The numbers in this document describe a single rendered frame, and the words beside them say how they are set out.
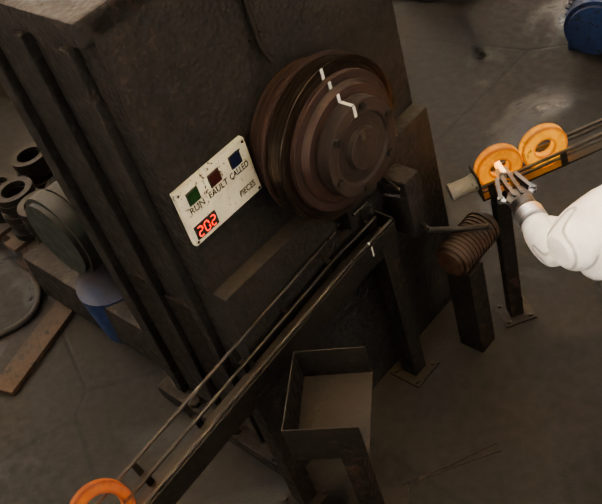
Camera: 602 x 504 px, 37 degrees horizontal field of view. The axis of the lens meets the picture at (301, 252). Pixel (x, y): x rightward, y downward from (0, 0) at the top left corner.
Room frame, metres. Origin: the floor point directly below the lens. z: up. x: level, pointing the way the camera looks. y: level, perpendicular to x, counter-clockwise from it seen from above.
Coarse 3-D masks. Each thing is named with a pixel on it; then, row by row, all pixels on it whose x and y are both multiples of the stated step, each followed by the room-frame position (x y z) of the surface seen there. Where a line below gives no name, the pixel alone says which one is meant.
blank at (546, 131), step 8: (536, 128) 2.15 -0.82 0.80; (544, 128) 2.13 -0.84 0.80; (552, 128) 2.13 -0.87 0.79; (560, 128) 2.14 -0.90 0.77; (528, 136) 2.14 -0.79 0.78; (536, 136) 2.13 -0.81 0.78; (544, 136) 2.13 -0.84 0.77; (552, 136) 2.13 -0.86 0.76; (560, 136) 2.13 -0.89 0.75; (520, 144) 2.15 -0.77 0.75; (528, 144) 2.13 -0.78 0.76; (536, 144) 2.13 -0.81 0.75; (552, 144) 2.14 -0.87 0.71; (560, 144) 2.13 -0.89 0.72; (520, 152) 2.14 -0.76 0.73; (528, 152) 2.13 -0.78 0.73; (536, 152) 2.15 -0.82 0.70; (544, 152) 2.15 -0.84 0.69; (552, 152) 2.13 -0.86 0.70; (528, 160) 2.13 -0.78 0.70; (536, 160) 2.13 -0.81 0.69
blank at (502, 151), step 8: (496, 144) 2.15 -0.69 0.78; (504, 144) 2.15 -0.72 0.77; (488, 152) 2.14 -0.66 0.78; (496, 152) 2.13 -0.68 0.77; (504, 152) 2.13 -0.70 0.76; (512, 152) 2.13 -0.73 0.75; (480, 160) 2.14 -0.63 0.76; (488, 160) 2.13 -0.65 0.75; (496, 160) 2.13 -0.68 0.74; (512, 160) 2.13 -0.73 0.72; (520, 160) 2.13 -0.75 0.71; (480, 168) 2.13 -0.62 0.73; (488, 168) 2.13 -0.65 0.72; (512, 168) 2.13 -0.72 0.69; (480, 176) 2.13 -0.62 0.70; (488, 176) 2.13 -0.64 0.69; (496, 176) 2.13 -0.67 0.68
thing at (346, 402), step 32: (320, 352) 1.64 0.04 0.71; (352, 352) 1.61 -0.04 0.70; (288, 384) 1.56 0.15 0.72; (320, 384) 1.62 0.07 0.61; (352, 384) 1.58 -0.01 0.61; (288, 416) 1.49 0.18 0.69; (320, 416) 1.52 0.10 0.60; (352, 416) 1.49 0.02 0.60; (320, 448) 1.40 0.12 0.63; (352, 448) 1.37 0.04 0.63; (352, 480) 1.51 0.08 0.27
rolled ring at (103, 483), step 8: (96, 480) 1.47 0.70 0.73; (104, 480) 1.46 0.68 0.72; (112, 480) 1.47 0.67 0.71; (80, 488) 1.46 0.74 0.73; (88, 488) 1.44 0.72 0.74; (96, 488) 1.44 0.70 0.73; (104, 488) 1.45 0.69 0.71; (112, 488) 1.45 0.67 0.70; (120, 488) 1.45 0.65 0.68; (128, 488) 1.46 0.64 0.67; (80, 496) 1.43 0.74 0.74; (88, 496) 1.43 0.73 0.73; (120, 496) 1.44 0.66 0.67; (128, 496) 1.44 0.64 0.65
